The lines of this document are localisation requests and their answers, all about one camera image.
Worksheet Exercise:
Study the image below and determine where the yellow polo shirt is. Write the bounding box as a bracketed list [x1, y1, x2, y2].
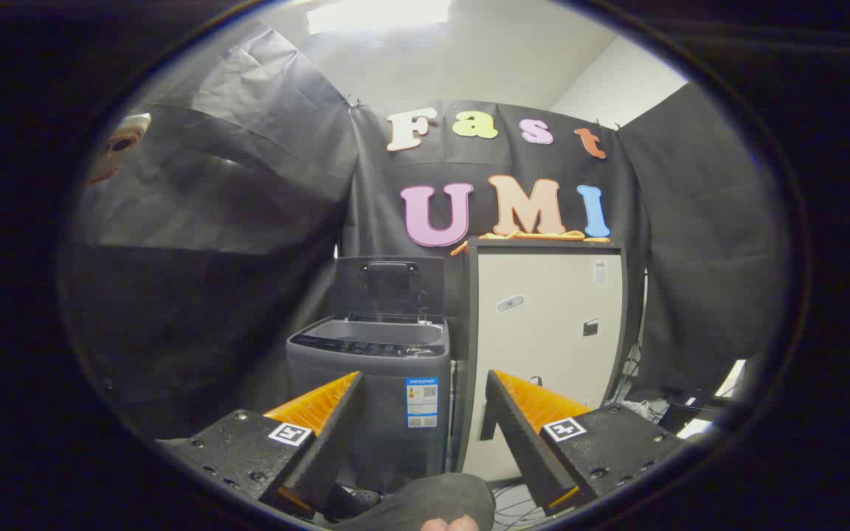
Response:
[451, 230, 612, 257]

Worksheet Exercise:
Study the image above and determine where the black backdrop cloth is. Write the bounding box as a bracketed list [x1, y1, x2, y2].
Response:
[60, 22, 784, 443]

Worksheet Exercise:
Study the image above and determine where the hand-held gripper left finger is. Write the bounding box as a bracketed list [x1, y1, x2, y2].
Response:
[156, 371, 367, 521]

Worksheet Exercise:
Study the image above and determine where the tangle of floor cables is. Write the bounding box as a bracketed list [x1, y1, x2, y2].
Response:
[491, 478, 551, 530]

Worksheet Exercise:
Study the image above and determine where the grey washing machine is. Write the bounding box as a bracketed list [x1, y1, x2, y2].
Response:
[286, 313, 452, 493]

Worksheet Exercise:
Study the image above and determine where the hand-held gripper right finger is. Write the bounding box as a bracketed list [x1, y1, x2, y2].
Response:
[480, 369, 688, 517]

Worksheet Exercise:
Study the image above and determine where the white cabinet with grey frame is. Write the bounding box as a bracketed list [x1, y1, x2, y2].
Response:
[455, 237, 629, 484]

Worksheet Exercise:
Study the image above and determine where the white cable bundle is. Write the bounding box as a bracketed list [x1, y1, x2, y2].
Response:
[621, 397, 668, 423]

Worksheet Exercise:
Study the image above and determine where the person's grey clothing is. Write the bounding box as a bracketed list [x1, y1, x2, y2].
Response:
[333, 473, 497, 531]

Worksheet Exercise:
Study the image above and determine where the white and red round object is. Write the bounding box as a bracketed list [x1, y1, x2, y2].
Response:
[86, 113, 153, 187]

